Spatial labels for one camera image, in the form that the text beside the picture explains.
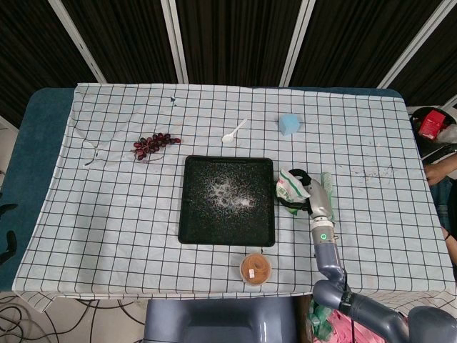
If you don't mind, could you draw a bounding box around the checkered white tablecloth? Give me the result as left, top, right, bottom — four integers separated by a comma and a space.
11, 82, 451, 314

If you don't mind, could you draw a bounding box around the red grape bunch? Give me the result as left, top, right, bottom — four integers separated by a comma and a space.
133, 132, 182, 162

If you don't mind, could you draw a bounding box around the left robot hand black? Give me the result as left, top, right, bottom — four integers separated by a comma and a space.
0, 192, 19, 267

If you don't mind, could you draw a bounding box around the green and white bag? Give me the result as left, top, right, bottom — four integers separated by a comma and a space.
275, 168, 311, 217

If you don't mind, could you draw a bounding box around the black floor cable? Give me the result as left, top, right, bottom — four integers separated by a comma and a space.
73, 299, 146, 343
0, 294, 60, 343

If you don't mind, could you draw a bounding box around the white partition post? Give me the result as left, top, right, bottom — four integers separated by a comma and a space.
160, 0, 189, 85
48, 0, 106, 84
278, 0, 317, 88
377, 0, 457, 89

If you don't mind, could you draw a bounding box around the person forearm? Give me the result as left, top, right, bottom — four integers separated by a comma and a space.
424, 151, 457, 187

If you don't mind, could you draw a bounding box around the light blue sponge cube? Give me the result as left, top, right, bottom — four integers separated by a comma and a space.
277, 113, 303, 137

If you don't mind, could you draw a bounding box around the green mesh item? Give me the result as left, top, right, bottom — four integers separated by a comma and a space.
308, 298, 335, 340

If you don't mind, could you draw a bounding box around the round container brown powder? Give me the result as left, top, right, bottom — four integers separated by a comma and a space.
239, 252, 273, 286

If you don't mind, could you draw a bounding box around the brown cardboard box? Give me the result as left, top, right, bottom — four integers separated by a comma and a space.
296, 294, 315, 343

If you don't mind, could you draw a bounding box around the pink cloth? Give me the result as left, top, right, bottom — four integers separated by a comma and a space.
323, 309, 393, 343

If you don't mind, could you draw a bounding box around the black baking tray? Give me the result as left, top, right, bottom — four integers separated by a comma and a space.
177, 155, 276, 248

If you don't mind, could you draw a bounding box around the light green brush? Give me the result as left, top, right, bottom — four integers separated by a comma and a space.
320, 171, 337, 221

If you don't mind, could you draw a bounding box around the black bin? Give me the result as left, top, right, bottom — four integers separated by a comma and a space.
408, 105, 457, 166

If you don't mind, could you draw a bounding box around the red box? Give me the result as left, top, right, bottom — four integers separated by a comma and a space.
418, 109, 447, 140

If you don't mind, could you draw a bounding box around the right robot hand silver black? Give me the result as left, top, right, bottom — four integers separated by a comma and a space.
280, 167, 336, 219

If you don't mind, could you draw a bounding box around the blue-grey robot torso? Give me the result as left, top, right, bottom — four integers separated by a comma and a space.
144, 297, 298, 343

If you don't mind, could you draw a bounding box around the white plastic spoon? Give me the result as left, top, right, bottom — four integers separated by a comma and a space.
221, 118, 248, 144

